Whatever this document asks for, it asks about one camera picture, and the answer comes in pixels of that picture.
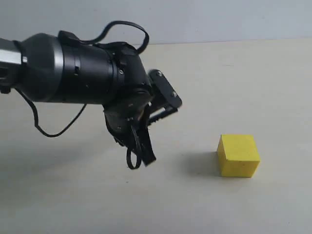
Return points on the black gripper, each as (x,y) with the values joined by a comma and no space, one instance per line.
(127,109)

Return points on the yellow foam cube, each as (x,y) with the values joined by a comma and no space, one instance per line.
(237,155)

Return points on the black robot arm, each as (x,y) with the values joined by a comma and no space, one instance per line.
(61,69)

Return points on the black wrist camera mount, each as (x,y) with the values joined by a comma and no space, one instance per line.
(147,154)

